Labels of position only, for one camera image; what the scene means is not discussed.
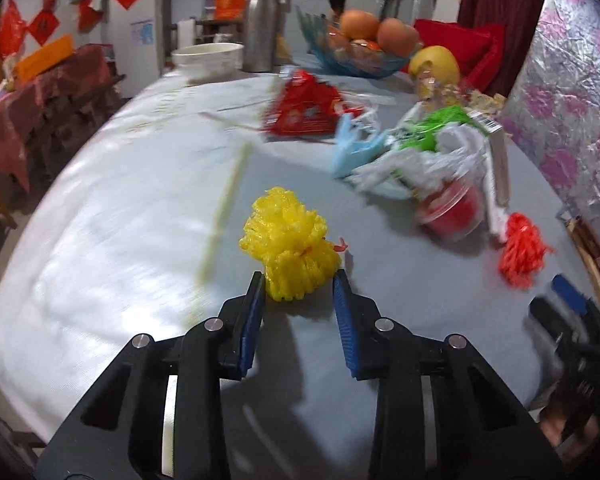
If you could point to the dark red curtain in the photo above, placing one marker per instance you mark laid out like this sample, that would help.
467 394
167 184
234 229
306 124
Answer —
500 10

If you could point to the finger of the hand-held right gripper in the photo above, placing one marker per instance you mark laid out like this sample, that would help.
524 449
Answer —
570 292
550 320

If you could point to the white hanging towel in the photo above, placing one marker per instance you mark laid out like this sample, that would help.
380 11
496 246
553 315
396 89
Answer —
186 34

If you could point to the white plastic bag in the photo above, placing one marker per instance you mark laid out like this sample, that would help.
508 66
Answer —
430 165

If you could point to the red gift box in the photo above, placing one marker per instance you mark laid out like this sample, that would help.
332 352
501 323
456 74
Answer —
232 1

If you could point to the red cushion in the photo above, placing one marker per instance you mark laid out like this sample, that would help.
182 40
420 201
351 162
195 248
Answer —
470 50

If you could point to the person's right hand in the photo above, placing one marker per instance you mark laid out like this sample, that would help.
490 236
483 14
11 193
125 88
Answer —
567 425

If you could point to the large yellow fruit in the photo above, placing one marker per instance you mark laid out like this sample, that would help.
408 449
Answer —
435 62

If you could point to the clear cup with red contents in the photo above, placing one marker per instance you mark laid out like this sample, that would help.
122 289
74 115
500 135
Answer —
450 215

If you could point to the red cloth covered table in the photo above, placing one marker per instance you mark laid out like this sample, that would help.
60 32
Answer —
10 120

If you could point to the red foam fruit net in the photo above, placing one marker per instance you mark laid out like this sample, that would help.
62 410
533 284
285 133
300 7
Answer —
522 250

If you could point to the stainless steel bottle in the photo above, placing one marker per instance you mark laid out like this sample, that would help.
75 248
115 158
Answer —
262 25

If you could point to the red plastic bag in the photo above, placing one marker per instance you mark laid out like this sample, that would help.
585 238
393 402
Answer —
9 30

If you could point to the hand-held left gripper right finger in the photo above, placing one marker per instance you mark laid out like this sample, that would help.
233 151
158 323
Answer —
344 330

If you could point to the red hanging paper bag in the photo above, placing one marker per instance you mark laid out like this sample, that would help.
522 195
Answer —
90 15

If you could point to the silver floral cloth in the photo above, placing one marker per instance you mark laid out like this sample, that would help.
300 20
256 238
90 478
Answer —
570 110

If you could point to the yellow foam fruit net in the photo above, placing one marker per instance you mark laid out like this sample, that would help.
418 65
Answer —
285 240

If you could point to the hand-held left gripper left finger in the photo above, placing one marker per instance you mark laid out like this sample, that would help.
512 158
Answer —
250 330

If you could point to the orange cardboard box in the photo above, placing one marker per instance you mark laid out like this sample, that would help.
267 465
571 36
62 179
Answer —
45 57

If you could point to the blue glass fruit bowl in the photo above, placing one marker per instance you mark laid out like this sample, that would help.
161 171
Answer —
360 65

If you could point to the wooden sticks bundle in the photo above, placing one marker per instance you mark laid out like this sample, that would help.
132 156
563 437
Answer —
590 260

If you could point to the blue refrigerator sticker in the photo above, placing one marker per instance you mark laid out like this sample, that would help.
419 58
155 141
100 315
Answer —
141 32

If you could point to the long white box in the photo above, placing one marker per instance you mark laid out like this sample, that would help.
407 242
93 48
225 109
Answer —
497 170

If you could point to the white ceramic bowl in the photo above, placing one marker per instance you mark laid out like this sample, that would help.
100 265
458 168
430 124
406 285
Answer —
207 60

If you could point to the pink candy wrapper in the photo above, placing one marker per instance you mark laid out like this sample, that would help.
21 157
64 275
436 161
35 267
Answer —
437 87

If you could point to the red apple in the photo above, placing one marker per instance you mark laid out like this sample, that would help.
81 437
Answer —
359 24
399 36

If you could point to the red snack packet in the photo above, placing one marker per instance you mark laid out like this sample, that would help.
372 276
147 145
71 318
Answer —
305 110

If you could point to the green drink carton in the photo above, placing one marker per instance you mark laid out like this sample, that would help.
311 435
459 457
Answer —
430 127

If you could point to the light blue plastic wrapper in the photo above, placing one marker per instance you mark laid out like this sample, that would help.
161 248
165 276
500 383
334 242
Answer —
347 150

